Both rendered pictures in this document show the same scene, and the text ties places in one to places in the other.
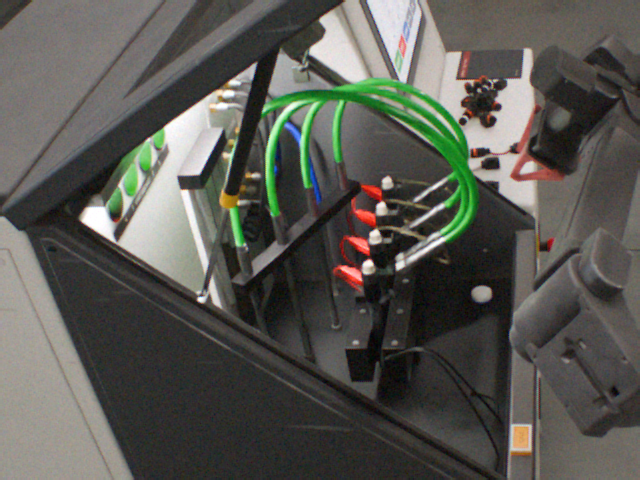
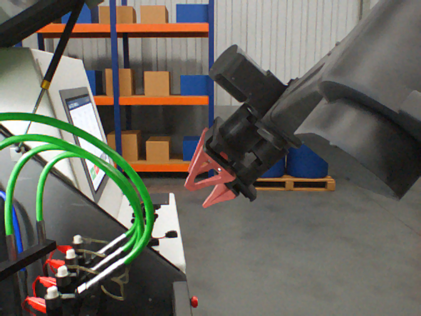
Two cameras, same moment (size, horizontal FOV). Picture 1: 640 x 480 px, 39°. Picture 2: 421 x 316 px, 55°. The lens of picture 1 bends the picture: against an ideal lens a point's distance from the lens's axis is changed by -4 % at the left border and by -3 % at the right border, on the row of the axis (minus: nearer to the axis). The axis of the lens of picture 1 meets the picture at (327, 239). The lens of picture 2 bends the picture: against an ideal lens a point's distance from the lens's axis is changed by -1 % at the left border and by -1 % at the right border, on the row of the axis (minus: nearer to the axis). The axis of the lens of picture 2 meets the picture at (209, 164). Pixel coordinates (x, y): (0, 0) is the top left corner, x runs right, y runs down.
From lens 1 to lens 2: 0.69 m
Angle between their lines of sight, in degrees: 32
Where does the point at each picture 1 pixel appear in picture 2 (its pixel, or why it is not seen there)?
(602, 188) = not seen: hidden behind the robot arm
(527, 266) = (184, 304)
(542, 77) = (222, 66)
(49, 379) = not seen: outside the picture
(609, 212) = not seen: hidden behind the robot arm
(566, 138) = (238, 138)
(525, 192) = (178, 257)
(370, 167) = (66, 232)
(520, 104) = (169, 215)
